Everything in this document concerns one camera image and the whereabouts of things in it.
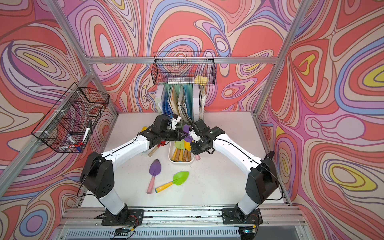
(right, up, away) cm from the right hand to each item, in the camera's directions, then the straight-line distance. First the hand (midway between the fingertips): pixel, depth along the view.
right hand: (197, 153), depth 82 cm
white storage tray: (-16, 0, +11) cm, 20 cm away
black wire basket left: (-65, +15, -8) cm, 67 cm away
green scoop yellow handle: (-10, -16, +5) cm, 19 cm away
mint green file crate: (-6, +32, +14) cm, 35 cm away
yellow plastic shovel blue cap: (-39, +13, +26) cm, 48 cm away
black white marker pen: (-52, +13, -13) cm, 55 cm away
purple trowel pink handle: (-25, -12, +7) cm, 29 cm away
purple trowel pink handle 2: (-5, +8, +2) cm, 10 cm away
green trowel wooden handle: (-7, -3, +12) cm, 14 cm away
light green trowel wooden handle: (-11, -2, +13) cm, 17 cm away
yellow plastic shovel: (-10, -4, +11) cm, 15 cm away
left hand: (-5, +10, +1) cm, 11 cm away
